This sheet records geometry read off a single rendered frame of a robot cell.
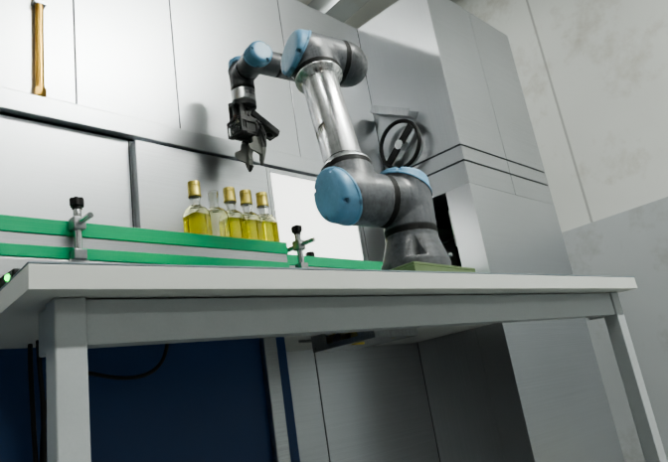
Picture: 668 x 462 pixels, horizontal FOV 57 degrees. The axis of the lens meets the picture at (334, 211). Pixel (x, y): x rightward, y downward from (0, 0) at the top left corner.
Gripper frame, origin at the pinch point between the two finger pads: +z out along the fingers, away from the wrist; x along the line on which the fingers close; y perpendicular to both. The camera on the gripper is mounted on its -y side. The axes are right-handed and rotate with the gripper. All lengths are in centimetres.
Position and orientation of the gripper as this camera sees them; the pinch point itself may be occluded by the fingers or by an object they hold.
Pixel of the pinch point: (257, 165)
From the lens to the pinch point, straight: 187.7
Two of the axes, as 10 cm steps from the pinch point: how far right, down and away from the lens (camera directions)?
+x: 6.9, -3.2, -6.5
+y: -7.0, -1.1, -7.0
